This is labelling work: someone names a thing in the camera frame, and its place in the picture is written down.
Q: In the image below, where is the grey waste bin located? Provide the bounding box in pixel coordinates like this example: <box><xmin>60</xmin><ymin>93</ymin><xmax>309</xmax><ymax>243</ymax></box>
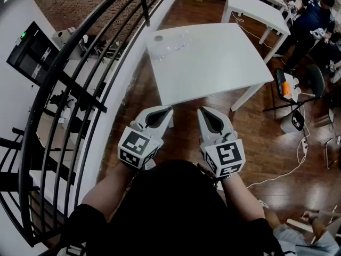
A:
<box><xmin>281</xmin><ymin>110</ymin><xmax>305</xmax><ymax>134</ymax></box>

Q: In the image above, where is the clear plastic packaging bag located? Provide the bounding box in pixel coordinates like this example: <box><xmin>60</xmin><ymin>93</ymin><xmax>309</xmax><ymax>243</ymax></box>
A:
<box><xmin>148</xmin><ymin>30</ymin><xmax>194</xmax><ymax>62</ymax></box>

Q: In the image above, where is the long white table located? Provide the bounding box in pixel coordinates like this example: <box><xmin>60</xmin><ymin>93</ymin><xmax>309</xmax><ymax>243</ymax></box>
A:
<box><xmin>221</xmin><ymin>0</ymin><xmax>291</xmax><ymax>63</ymax></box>

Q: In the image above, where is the person's black clothing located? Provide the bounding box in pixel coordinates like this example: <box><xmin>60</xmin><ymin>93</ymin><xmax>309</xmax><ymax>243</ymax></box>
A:
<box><xmin>45</xmin><ymin>160</ymin><xmax>286</xmax><ymax>256</ymax></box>

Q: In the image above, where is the black folding chair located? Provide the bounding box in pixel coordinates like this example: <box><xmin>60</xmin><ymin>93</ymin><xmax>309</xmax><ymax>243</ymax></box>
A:
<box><xmin>263</xmin><ymin>64</ymin><xmax>326</xmax><ymax>121</ymax></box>

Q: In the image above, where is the person's left forearm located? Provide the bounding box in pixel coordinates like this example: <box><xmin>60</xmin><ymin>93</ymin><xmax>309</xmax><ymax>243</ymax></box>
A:
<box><xmin>79</xmin><ymin>164</ymin><xmax>139</xmax><ymax>221</ymax></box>

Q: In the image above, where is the black metal railing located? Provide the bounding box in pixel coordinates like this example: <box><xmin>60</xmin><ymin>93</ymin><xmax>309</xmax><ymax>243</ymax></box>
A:
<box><xmin>0</xmin><ymin>0</ymin><xmax>176</xmax><ymax>247</ymax></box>

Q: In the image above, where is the black cabinet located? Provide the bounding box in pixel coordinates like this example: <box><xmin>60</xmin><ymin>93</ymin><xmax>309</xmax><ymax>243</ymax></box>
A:
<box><xmin>6</xmin><ymin>21</ymin><xmax>61</xmax><ymax>87</ymax></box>

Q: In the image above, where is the person's right forearm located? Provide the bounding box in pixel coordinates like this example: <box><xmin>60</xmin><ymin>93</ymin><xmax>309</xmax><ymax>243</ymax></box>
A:
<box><xmin>221</xmin><ymin>176</ymin><xmax>267</xmax><ymax>221</ymax></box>

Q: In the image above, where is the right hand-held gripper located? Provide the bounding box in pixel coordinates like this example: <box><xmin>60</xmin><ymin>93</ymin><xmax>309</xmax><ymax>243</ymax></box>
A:
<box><xmin>197</xmin><ymin>107</ymin><xmax>246</xmax><ymax>178</ymax></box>

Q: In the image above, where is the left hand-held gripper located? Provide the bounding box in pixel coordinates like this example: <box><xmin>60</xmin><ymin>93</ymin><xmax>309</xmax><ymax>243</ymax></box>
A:
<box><xmin>117</xmin><ymin>106</ymin><xmax>174</xmax><ymax>170</ymax></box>

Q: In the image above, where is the white appliance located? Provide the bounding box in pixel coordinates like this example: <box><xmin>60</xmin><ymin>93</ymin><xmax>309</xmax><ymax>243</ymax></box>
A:
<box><xmin>52</xmin><ymin>27</ymin><xmax>78</xmax><ymax>47</ymax></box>

